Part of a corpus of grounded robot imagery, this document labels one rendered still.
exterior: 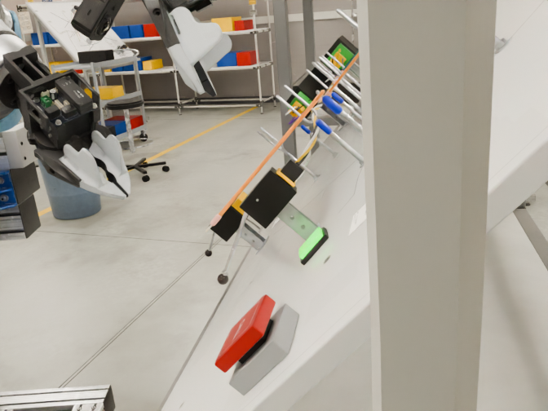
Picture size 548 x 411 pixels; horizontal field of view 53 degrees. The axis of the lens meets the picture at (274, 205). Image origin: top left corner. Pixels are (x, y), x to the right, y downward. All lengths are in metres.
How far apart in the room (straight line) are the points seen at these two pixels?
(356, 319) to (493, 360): 0.60
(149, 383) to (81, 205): 2.21
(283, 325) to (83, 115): 0.38
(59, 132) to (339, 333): 0.44
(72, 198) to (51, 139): 3.56
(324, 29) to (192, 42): 7.79
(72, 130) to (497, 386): 0.68
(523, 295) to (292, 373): 0.80
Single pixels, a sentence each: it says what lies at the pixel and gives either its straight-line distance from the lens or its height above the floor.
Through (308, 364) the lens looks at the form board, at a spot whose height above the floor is 1.11.
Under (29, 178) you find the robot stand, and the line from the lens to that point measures 1.54.
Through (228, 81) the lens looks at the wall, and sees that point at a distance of 8.97.
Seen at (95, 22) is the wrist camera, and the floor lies 1.33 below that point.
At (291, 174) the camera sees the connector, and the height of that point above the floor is 1.16.
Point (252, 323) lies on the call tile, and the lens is 0.42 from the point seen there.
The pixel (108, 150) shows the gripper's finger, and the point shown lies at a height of 1.19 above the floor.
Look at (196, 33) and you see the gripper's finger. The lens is 0.61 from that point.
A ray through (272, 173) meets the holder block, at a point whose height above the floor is 1.16.
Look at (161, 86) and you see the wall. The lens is 9.55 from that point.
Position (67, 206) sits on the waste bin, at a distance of 4.30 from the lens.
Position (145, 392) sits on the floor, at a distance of 2.28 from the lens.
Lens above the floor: 1.33
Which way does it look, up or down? 19 degrees down
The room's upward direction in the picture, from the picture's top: 5 degrees counter-clockwise
